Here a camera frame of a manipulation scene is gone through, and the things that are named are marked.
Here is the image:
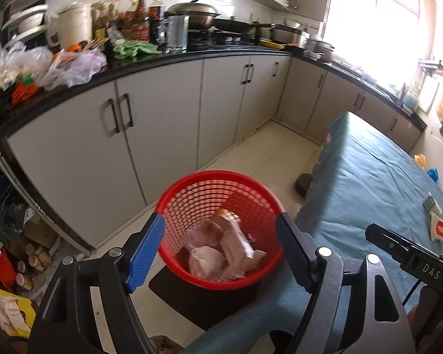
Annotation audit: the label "red plastic item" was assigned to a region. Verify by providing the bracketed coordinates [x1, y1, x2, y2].
[0, 247, 17, 292]

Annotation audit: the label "clear plastic bag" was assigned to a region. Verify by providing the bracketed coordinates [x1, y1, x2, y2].
[0, 29, 54, 96]

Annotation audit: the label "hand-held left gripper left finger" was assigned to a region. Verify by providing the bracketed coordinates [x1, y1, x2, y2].
[26, 212, 167, 354]

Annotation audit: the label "red label sauce bottle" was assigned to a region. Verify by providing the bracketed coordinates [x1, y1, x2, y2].
[133, 0, 150, 42]

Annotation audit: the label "steel wok with lid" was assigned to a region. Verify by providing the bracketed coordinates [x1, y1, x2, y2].
[164, 0, 222, 32]

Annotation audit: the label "thin dark cable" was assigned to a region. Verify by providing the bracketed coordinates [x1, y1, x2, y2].
[402, 282, 421, 307]

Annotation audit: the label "orange green plastic item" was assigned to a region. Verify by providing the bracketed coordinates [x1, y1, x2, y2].
[9, 76, 45, 104]

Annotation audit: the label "green cloth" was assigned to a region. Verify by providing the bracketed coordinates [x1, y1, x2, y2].
[113, 40, 162, 60]

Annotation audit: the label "large steel pot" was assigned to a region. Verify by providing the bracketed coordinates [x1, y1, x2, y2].
[271, 24, 311, 45]

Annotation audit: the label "small grey packet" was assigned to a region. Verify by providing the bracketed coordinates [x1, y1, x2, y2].
[423, 195, 442, 212]

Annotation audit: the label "gas stove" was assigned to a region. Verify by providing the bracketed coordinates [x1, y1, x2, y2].
[186, 31, 261, 50]

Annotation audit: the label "red plastic mesh basket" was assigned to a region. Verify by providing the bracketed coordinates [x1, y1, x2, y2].
[154, 170, 286, 291]

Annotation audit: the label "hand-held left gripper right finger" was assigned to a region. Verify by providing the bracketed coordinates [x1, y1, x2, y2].
[275, 210, 418, 354]

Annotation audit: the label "bright kitchen window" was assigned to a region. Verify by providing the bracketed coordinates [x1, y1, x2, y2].
[323, 0, 434, 89]

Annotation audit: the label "yellow cap dark bottle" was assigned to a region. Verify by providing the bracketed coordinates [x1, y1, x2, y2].
[149, 0, 167, 45]

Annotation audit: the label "white kitchen base cabinets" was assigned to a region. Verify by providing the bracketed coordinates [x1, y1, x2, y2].
[0, 53, 427, 255]

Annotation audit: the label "black floor mat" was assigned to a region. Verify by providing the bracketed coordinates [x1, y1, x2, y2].
[149, 265, 266, 330]

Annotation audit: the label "cardboard box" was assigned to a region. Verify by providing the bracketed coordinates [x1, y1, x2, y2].
[24, 214, 61, 251]

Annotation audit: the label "black plastic bag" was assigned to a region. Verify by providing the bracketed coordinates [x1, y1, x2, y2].
[0, 177, 28, 237]

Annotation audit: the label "dark round floor object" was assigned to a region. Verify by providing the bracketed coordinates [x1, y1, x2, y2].
[294, 173, 315, 198]

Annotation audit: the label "white rice cooker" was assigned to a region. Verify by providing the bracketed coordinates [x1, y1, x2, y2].
[46, 2, 95, 50]

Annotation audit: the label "small steel pot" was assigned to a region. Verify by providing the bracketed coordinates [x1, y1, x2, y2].
[306, 37, 335, 63]

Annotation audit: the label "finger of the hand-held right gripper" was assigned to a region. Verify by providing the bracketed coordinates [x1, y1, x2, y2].
[365, 223, 425, 264]

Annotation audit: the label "teal tablecloth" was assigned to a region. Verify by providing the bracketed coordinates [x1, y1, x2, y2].
[185, 111, 443, 354]

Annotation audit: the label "dish rack with plates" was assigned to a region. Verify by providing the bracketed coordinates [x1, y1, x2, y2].
[2, 0, 50, 41]

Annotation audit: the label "white packet red label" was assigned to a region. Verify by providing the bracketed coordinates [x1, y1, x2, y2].
[430, 216, 443, 246]

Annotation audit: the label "black kitchen countertop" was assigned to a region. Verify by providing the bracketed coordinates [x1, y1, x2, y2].
[0, 42, 428, 141]

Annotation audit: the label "black frying pan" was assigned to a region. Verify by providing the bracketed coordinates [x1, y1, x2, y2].
[212, 18, 274, 34]

